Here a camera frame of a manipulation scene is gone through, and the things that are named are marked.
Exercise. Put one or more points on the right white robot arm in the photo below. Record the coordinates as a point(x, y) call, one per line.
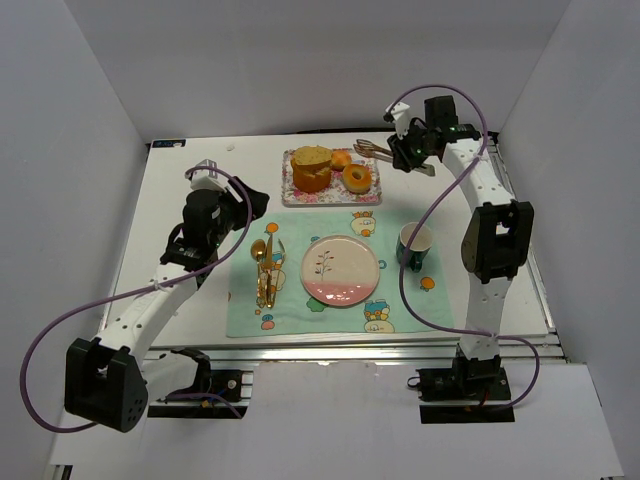
point(496, 242)

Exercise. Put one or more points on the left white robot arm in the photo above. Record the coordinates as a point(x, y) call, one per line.
point(108, 379)

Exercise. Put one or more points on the gold fork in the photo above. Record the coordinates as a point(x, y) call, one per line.
point(278, 275)

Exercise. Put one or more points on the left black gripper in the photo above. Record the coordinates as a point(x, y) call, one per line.
point(239, 208)

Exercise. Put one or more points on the metal food tongs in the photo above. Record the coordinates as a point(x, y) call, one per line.
point(367, 149)

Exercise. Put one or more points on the gold knife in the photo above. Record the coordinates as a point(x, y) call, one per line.
point(268, 268)

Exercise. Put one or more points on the pink white ceramic plate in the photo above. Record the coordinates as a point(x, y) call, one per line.
point(339, 271)

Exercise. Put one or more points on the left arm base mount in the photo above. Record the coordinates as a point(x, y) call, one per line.
point(187, 384)

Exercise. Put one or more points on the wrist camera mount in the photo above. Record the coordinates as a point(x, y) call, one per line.
point(400, 117)
point(203, 176)

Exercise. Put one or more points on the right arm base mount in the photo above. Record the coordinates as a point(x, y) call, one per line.
point(442, 401)

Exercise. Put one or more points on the left blue table label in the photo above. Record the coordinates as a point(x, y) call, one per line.
point(168, 143)

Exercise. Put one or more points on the floral rectangular tray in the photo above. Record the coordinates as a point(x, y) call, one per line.
point(336, 193)

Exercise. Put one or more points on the small round bun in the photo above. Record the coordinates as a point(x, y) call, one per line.
point(340, 159)

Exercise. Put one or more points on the gold spoon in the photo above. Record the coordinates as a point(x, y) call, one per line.
point(258, 249)

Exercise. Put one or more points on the green ceramic mug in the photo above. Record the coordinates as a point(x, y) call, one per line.
point(418, 248)

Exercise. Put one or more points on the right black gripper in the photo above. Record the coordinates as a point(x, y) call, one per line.
point(405, 151)

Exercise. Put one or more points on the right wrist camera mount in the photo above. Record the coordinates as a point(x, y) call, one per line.
point(400, 117)

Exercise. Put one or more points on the large orange sponge cake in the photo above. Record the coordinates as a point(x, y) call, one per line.
point(311, 181)

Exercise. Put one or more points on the orange glazed donut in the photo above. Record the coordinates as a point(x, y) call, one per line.
point(357, 178)

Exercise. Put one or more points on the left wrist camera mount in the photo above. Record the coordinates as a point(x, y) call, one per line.
point(203, 176)

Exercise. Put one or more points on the mint cartoon placemat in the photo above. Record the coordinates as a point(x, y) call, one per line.
point(403, 301)

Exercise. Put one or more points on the seeded bread slice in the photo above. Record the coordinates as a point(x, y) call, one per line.
point(314, 157)

